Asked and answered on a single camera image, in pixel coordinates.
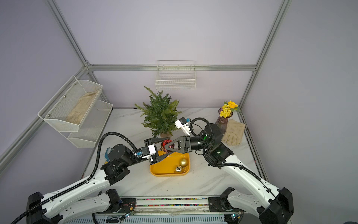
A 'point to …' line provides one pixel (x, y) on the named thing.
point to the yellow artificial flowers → (228, 108)
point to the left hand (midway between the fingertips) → (170, 143)
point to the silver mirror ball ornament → (178, 169)
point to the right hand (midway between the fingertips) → (167, 150)
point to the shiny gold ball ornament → (183, 162)
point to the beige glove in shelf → (78, 113)
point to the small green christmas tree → (161, 114)
